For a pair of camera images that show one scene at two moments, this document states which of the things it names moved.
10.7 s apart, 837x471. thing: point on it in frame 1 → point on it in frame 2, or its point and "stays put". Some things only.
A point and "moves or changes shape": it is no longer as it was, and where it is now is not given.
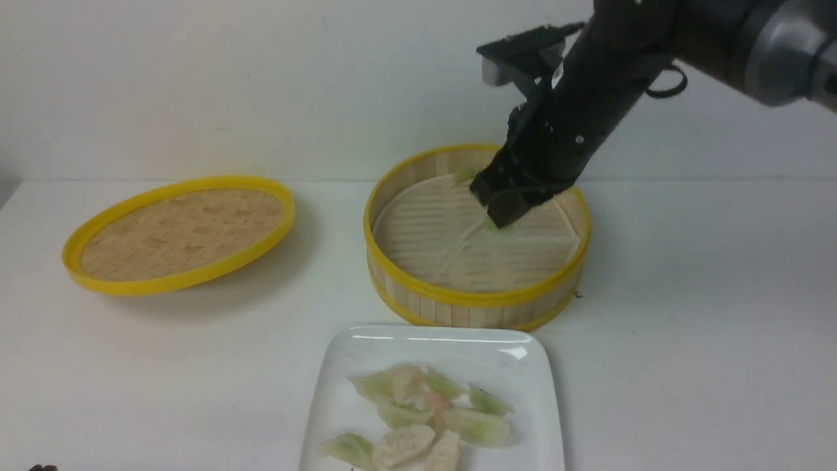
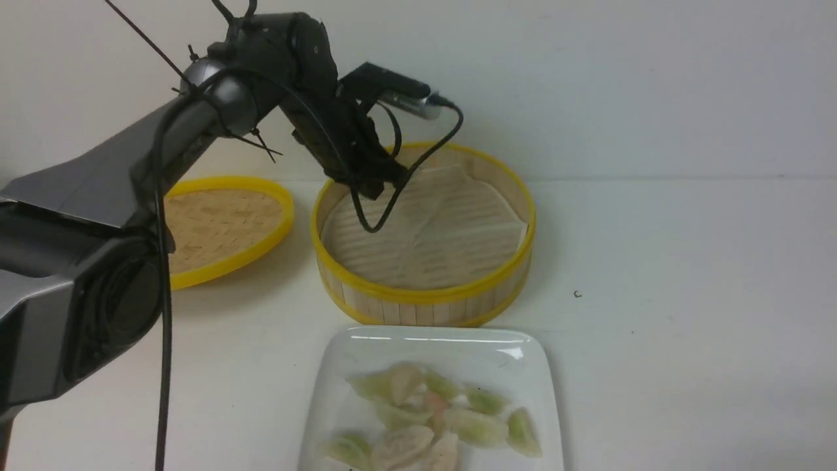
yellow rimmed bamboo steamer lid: [179, 235] stays put
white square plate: [509, 362] stays put
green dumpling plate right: [482, 401] stays put
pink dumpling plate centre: [441, 405] stays put
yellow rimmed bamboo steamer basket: [434, 256] moves or changes shape
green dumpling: [466, 174] → [522, 434]
